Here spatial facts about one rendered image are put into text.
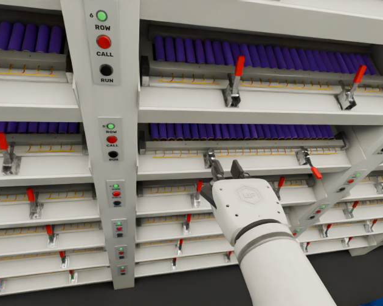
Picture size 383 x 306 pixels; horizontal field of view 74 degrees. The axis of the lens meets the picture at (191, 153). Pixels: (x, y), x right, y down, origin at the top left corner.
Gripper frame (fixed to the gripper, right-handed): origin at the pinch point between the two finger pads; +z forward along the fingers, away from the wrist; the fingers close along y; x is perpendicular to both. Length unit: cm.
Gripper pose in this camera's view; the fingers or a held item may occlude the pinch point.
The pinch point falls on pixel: (227, 171)
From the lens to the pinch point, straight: 49.7
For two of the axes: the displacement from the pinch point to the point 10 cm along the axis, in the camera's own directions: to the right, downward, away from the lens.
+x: -1.2, 8.2, 5.5
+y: -9.7, 0.1, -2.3
